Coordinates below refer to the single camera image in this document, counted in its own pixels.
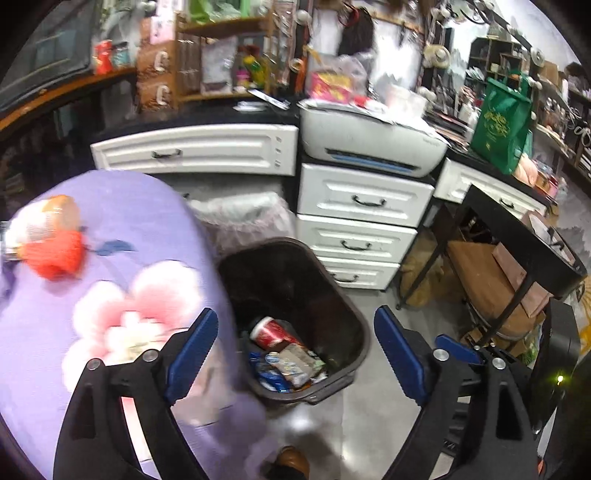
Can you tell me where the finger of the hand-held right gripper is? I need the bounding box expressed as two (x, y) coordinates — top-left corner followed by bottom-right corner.
(434, 334), (490, 367)

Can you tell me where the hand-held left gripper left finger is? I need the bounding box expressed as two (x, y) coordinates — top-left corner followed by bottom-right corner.
(53, 308), (219, 480)

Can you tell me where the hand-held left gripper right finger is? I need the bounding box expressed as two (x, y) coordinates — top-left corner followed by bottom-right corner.
(374, 305), (541, 480)

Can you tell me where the blue snack wrapper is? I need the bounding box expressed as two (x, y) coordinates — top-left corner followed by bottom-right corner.
(249, 352), (291, 393)

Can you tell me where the red paper cup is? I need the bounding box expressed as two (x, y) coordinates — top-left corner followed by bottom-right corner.
(249, 316), (301, 352)

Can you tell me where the silver foil packet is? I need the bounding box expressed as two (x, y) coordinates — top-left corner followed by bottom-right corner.
(270, 344), (326, 388)

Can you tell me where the black trash bin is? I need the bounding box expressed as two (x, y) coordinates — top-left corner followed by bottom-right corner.
(217, 237), (372, 406)

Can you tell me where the white bottle with orange cap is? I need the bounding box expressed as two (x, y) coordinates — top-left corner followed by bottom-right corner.
(4, 194), (81, 245)

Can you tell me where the pink cardboard box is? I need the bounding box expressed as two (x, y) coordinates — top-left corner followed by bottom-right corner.
(492, 240), (552, 319)

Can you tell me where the black metal chair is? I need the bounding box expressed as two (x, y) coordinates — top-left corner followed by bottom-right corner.
(397, 185), (587, 365)

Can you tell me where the purple floral tablecloth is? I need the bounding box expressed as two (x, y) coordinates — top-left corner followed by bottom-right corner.
(0, 170), (278, 480)

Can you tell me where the person's brown shoe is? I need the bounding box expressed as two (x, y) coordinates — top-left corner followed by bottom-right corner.
(265, 445), (310, 480)

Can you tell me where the bin with clear liner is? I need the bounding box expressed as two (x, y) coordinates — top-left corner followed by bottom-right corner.
(190, 191), (296, 259)

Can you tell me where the white vanity cabinet with drawers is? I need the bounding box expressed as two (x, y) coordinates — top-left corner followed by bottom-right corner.
(90, 104), (561, 291)

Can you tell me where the peach rounded figurine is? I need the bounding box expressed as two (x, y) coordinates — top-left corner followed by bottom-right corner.
(515, 154), (541, 185)

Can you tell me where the white printer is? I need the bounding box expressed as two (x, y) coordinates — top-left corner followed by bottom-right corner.
(298, 104), (450, 178)

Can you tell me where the green tote bag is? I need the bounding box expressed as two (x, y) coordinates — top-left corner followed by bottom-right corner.
(470, 76), (534, 175)

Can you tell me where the translucent plastic container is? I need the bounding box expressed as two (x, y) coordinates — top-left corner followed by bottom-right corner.
(385, 83), (430, 116)

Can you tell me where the wooden shelf rack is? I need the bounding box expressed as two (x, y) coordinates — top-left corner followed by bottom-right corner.
(175, 14), (278, 102)

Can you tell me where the pink plastic bag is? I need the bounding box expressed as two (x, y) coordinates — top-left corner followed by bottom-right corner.
(307, 53), (370, 104)

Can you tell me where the glass display counter wooden top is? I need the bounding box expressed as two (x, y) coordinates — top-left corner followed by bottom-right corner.
(0, 65), (139, 195)

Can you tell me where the small straw hat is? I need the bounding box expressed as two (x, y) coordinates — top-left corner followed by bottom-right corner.
(422, 44), (451, 70)

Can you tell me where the green yellow bottle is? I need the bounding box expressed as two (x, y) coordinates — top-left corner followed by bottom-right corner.
(236, 46), (271, 90)

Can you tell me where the white brown pouch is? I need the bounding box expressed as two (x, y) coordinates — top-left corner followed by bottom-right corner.
(201, 37), (238, 88)

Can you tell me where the red tin can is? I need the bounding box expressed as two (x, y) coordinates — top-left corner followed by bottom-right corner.
(93, 39), (114, 75)

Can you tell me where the dark hanging wig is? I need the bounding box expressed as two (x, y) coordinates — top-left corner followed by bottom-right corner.
(337, 7), (375, 56)

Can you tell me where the brown box with white picture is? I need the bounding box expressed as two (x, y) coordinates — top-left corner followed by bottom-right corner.
(139, 16), (178, 44)

